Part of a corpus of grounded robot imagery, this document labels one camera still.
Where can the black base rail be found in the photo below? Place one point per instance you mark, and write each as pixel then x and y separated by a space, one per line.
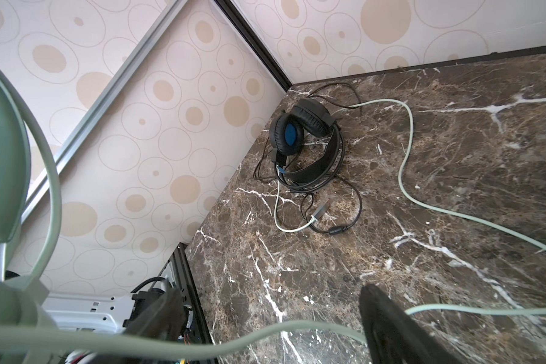
pixel 177 271

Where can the black headphones blue accents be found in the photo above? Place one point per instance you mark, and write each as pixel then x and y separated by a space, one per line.
pixel 307 147

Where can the aluminium frame rail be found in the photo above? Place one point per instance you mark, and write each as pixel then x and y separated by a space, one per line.
pixel 117 84

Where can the black frame corner post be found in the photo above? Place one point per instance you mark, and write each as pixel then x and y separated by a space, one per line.
pixel 250 37

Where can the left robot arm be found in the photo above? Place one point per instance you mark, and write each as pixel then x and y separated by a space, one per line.
pixel 107 315

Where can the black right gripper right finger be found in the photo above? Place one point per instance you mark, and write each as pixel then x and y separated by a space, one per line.
pixel 392 336

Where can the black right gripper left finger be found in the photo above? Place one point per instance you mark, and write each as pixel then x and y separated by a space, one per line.
pixel 161 320

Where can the mint green headphones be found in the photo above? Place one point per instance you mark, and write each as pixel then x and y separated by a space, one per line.
pixel 21 297

